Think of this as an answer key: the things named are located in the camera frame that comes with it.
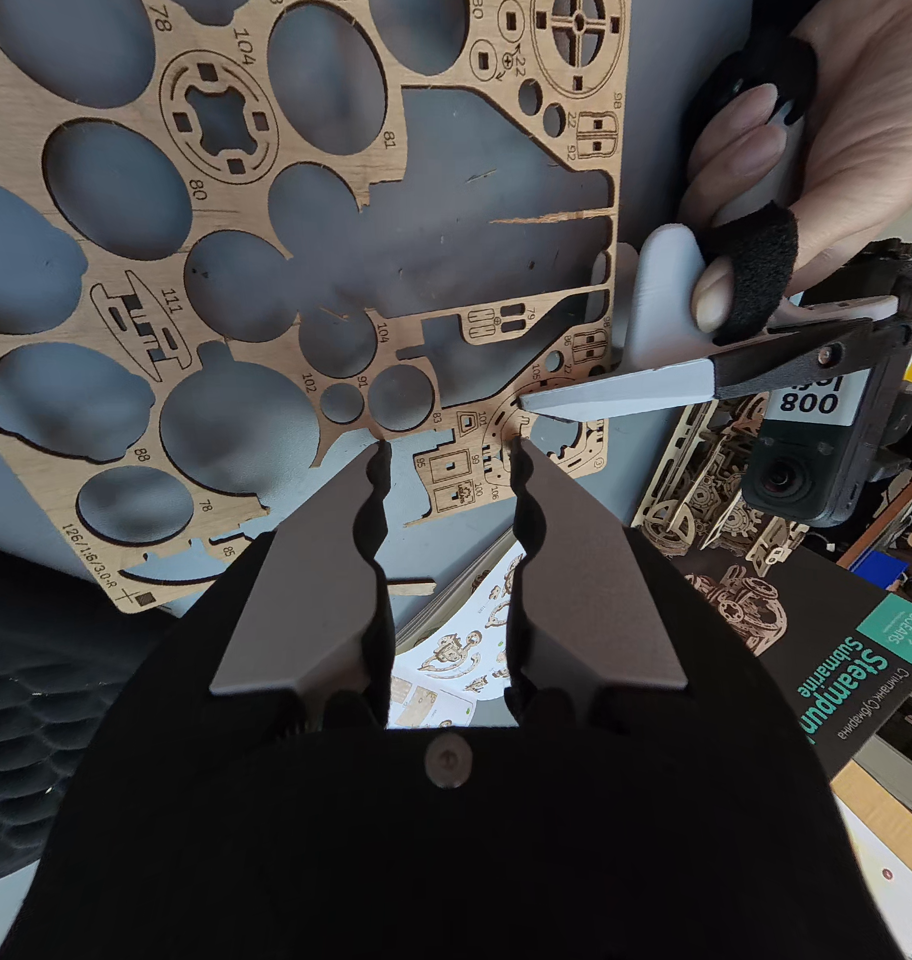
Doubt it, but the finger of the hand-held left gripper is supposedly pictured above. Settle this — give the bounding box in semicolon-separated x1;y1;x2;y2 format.
518;357;721;423

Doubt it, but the laser-cut wooden parts sheet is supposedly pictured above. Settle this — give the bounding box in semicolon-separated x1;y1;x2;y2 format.
0;0;634;618

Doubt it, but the assembled wooden model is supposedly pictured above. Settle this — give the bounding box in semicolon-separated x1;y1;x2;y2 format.
630;390;811;580

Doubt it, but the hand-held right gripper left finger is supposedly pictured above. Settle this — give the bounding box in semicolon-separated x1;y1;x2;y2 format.
210;441;395;727

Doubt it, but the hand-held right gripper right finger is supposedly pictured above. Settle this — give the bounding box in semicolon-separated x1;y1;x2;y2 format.
503;438;689;725

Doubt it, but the black model kit box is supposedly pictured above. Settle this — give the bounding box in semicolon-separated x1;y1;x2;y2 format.
677;543;912;783

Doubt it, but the white instruction booklet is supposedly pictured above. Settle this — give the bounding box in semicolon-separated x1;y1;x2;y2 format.
390;525;530;730

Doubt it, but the person's left hand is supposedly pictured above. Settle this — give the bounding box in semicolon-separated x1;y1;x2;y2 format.
681;0;912;335

